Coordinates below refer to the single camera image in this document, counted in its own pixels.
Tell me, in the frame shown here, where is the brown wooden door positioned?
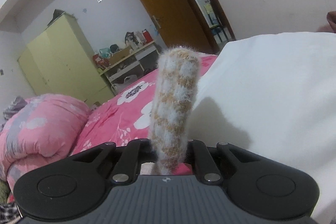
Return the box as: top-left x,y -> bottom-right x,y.
140,0 -> 218,54

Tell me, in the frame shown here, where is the white cloth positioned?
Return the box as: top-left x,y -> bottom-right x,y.
189,32 -> 335,223

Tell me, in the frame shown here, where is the cardboard box on desk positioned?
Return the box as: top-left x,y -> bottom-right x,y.
109,46 -> 133,65

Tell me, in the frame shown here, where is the black bag on wardrobe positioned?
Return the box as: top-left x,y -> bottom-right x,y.
47,9 -> 65,27

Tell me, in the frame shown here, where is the white desk with shelves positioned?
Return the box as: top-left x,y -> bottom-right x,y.
100,40 -> 159,95

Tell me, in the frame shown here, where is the dark plaid shirt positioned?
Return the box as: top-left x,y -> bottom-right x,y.
0,202 -> 21,224

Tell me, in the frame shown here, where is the pink floral bed sheet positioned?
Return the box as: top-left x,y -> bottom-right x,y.
6,53 -> 220,183

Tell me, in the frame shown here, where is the yellow-green wardrobe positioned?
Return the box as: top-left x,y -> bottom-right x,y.
18,13 -> 114,106

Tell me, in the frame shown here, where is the red thermos bottle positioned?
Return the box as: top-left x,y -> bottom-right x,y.
142,29 -> 151,43

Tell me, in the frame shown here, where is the beige white houndstooth knit garment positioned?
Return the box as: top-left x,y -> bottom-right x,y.
149,47 -> 201,176

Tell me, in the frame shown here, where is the pink grey floral quilt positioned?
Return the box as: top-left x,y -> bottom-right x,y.
1,94 -> 91,189

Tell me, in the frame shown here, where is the green pillow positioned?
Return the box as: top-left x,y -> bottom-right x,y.
0,180 -> 11,204

